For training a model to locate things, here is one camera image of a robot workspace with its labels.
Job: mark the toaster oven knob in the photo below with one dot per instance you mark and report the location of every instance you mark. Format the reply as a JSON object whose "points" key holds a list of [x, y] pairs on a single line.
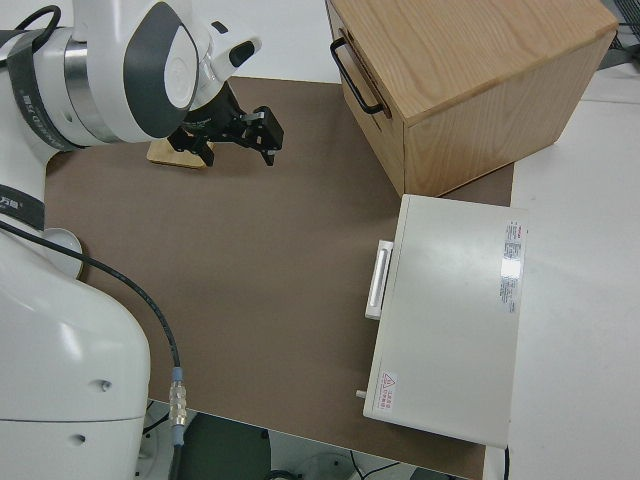
{"points": [[359, 393]]}

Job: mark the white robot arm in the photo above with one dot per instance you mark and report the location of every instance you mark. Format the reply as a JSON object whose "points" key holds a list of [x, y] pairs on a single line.
{"points": [[75, 350]]}

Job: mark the wooden mug rack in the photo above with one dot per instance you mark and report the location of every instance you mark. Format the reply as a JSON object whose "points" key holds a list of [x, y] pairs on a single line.
{"points": [[160, 156]]}

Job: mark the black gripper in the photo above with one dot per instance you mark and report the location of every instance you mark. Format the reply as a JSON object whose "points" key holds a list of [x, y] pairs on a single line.
{"points": [[215, 122]]}

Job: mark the white toaster oven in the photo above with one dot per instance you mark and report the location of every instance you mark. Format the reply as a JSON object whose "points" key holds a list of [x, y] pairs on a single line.
{"points": [[450, 325]]}

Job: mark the wooden drawer cabinet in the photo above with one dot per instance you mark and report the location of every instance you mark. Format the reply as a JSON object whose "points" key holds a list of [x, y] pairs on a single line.
{"points": [[475, 75]]}

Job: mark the brown table mat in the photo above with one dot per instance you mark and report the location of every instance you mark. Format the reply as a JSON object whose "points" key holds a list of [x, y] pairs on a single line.
{"points": [[250, 275]]}

